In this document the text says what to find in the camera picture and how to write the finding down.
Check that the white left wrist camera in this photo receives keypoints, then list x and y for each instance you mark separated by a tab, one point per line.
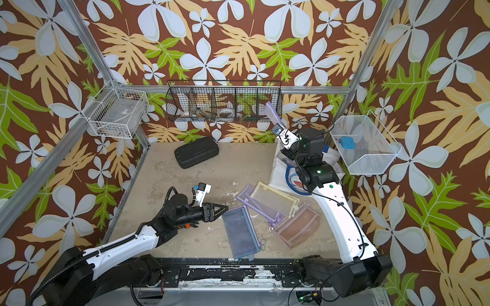
199	191

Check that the purple mesh pouch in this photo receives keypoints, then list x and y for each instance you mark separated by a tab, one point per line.
241	233
272	115
271	215

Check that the small blue object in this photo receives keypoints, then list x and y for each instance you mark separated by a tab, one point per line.
347	143

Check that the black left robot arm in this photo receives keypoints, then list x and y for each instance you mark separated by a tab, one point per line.
80	276

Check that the pink mesh pouch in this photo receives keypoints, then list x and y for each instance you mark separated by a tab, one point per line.
295	231

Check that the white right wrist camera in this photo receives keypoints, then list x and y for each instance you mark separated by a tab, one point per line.
286	137

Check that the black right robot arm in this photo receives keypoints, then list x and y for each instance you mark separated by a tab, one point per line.
361	266

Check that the black hard zipper case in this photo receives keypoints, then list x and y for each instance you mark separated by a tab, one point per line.
196	152

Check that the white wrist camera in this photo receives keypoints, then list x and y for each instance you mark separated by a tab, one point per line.
286	137
199	191

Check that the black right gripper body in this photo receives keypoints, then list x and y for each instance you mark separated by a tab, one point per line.
295	154

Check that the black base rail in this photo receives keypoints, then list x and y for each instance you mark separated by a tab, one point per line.
175	272

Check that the black wire basket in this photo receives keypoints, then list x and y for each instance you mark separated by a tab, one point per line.
223	100

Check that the white hexagonal mesh basket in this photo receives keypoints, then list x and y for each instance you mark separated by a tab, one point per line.
376	147

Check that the purple mesh pouch bottom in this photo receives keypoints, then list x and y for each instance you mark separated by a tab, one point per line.
241	233

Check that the orange black pliers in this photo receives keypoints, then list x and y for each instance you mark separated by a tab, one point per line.
187	226

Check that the cream mesh pouch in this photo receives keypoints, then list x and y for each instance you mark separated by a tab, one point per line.
278	200

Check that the white wire basket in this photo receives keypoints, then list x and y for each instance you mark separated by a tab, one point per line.
116	111

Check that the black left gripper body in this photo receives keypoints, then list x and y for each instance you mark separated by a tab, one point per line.
193	213

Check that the white Doraemon canvas bag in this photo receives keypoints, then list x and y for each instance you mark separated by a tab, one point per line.
284	176

